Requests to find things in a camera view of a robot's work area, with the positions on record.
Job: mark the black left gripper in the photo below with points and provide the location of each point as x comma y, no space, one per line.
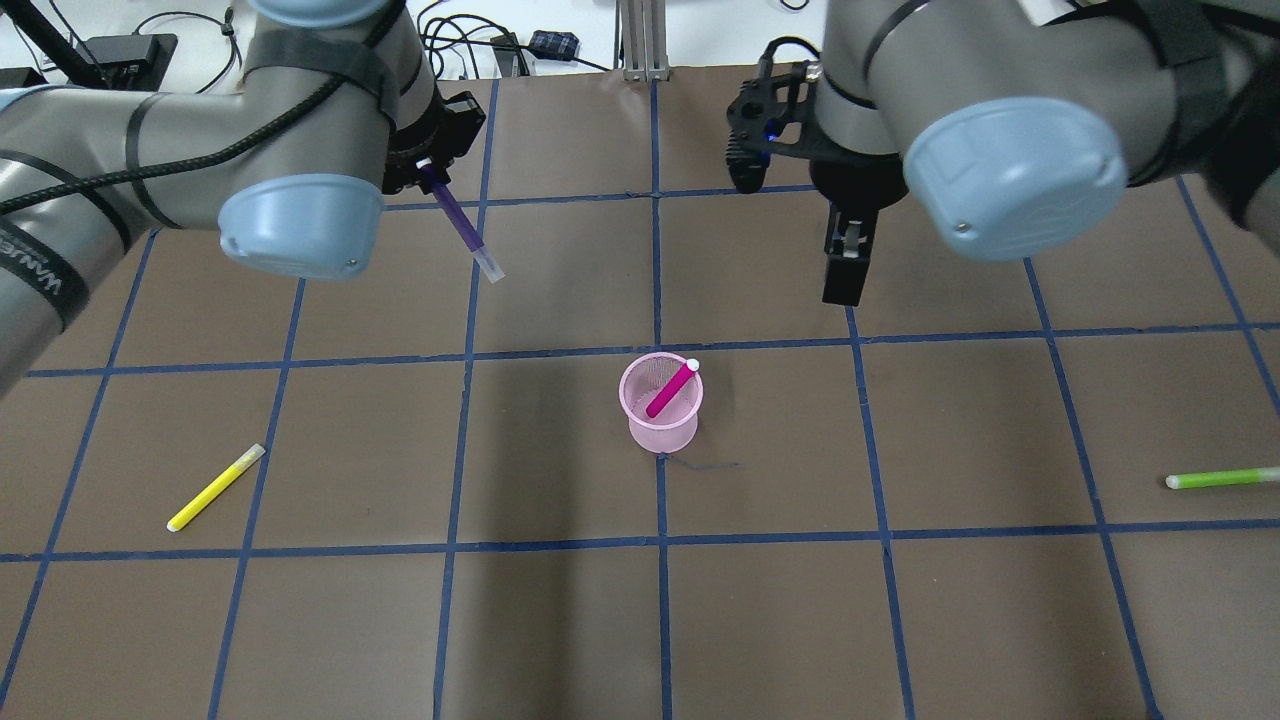
447,128

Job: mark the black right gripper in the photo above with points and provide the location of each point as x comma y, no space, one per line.
845,185

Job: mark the purple highlighter pen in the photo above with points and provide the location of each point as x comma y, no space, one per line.
462,222

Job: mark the pink highlighter pen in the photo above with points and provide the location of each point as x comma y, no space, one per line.
668,392

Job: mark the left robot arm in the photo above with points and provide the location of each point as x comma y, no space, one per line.
337,109

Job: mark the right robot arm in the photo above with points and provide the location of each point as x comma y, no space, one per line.
1017,135

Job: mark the pink mesh pen cup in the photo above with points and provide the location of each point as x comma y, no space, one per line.
677,425

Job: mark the black device on desk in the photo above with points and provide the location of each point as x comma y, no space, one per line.
131,62

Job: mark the yellow highlighter pen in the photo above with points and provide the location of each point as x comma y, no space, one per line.
215,488

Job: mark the green highlighter pen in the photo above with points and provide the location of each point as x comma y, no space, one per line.
1223,478

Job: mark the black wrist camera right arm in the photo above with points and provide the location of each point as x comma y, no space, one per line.
770,116

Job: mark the aluminium frame post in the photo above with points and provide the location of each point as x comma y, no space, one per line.
642,40

